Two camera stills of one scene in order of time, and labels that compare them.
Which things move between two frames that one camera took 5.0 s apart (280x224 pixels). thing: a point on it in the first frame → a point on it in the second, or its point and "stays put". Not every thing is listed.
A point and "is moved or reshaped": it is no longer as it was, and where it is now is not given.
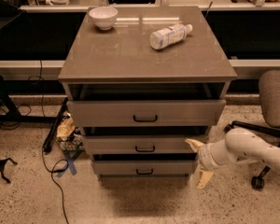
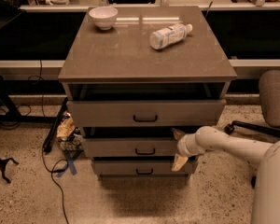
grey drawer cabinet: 136,105 stays put
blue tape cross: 70,162 stays put
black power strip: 47,147 stays put
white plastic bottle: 169,35 stays put
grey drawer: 139,144 is moved or reshaped
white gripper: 204,157 → 183,147
